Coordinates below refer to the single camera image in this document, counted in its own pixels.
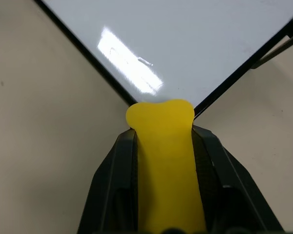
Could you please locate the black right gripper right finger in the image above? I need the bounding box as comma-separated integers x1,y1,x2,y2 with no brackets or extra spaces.
190,124,285,234

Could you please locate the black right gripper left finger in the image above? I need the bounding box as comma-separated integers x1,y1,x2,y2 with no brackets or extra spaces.
77,128,139,234

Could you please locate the yellow eraser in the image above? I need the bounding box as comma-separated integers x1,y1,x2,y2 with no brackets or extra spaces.
126,98,208,234

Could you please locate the dark whiteboard stand leg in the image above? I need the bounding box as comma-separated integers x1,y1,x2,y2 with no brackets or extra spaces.
252,18,293,70

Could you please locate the black-framed whiteboard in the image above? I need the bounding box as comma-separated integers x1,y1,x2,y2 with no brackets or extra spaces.
34,0,293,119

